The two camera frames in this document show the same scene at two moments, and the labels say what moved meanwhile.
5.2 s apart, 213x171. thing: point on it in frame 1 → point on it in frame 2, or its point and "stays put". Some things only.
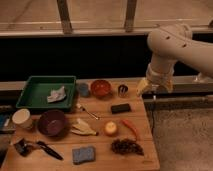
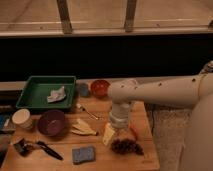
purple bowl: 52,123 stays put
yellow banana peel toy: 83,128 stays put
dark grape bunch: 126,146 stays put
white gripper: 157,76 → 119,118
